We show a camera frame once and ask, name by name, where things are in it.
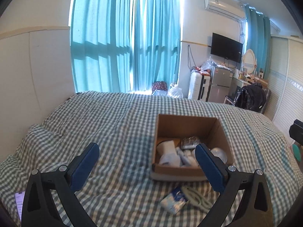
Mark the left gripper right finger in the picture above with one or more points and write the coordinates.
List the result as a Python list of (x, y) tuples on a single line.
[(255, 208)]

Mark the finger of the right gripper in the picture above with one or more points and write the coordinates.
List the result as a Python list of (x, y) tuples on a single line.
[(296, 131)]

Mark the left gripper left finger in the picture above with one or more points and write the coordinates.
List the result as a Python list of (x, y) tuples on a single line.
[(38, 206)]

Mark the white ointment tube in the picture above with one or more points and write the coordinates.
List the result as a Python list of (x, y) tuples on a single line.
[(187, 158)]

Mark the white slatted wardrobe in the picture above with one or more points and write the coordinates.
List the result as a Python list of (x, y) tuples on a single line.
[(285, 83)]

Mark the black clothes on chair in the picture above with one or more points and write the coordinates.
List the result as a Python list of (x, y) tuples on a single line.
[(250, 97)]

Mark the wooden vanity desk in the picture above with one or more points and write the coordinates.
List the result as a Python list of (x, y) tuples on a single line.
[(241, 80)]

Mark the checkered bed cover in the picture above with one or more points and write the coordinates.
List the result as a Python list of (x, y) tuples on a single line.
[(120, 191)]

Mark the blue white tissue pack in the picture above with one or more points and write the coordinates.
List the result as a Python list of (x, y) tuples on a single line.
[(174, 201)]

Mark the oval white vanity mirror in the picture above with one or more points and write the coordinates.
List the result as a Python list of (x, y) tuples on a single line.
[(249, 62)]

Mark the silver mini fridge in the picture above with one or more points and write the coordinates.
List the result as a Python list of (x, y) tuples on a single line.
[(221, 79)]

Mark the brown cardboard box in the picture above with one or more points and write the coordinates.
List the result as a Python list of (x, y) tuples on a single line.
[(175, 139)]

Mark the white suitcase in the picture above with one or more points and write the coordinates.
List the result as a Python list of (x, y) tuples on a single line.
[(199, 86)]

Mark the teal side curtain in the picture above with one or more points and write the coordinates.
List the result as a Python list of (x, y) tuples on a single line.
[(259, 38)]

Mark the white plastic bag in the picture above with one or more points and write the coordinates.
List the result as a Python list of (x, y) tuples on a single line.
[(175, 91)]

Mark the white air conditioner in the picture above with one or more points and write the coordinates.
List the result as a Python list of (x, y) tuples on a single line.
[(225, 9)]

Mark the red patterned bag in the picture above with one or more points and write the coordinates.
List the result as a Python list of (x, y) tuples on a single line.
[(159, 86)]

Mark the teal window curtain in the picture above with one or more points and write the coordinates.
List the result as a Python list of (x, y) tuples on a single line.
[(124, 45)]

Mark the black wall television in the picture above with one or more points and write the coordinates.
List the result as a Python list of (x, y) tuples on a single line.
[(226, 48)]

